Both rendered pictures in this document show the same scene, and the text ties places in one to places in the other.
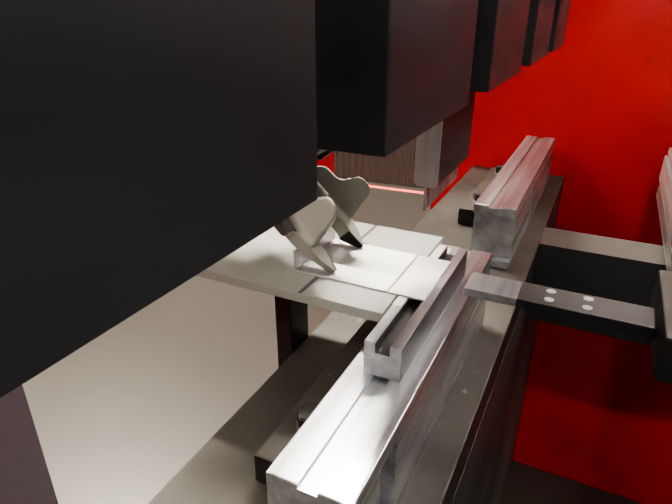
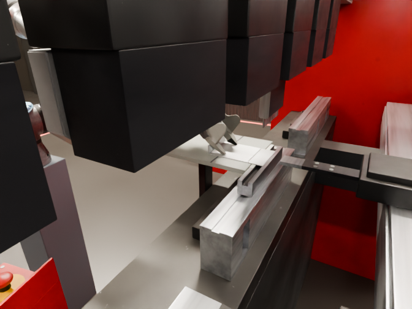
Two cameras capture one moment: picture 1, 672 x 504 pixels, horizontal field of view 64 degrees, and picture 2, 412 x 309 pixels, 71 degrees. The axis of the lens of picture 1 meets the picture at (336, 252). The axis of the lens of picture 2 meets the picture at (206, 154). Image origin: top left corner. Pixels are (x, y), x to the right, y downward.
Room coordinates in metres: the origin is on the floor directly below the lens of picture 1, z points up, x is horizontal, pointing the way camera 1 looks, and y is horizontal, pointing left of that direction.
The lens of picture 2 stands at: (-0.13, 0.01, 1.27)
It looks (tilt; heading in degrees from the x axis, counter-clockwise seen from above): 24 degrees down; 3
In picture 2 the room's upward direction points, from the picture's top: 1 degrees counter-clockwise
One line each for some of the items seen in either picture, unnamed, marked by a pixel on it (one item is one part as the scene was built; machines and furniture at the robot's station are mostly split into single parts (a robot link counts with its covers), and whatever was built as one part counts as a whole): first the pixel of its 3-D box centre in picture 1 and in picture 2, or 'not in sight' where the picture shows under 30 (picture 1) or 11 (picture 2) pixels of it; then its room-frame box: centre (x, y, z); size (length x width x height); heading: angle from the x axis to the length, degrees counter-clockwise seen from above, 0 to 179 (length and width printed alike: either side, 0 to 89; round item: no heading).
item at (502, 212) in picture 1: (518, 189); (312, 121); (0.95, -0.34, 0.92); 0.50 x 0.06 x 0.10; 154
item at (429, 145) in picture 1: (445, 140); (272, 99); (0.46, -0.09, 1.13); 0.10 x 0.02 x 0.10; 154
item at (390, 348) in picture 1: (422, 302); (262, 167); (0.43, -0.08, 0.99); 0.20 x 0.03 x 0.03; 154
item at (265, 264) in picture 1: (298, 249); (209, 145); (0.52, 0.04, 1.00); 0.26 x 0.18 x 0.01; 64
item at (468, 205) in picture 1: (490, 193); (298, 124); (1.02, -0.31, 0.89); 0.30 x 0.05 x 0.03; 154
